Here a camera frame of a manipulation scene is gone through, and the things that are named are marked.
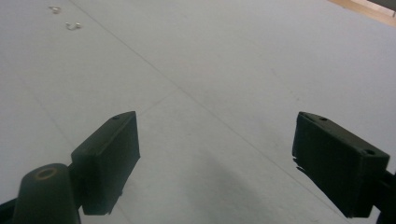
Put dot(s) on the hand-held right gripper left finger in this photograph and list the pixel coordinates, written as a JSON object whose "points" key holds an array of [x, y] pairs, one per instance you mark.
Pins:
{"points": [[106, 161]]}

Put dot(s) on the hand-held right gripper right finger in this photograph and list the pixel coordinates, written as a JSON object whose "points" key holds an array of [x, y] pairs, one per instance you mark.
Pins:
{"points": [[336, 161]]}

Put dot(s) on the small silver earring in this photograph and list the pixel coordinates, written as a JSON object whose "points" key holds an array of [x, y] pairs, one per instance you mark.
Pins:
{"points": [[55, 9], [73, 25]]}

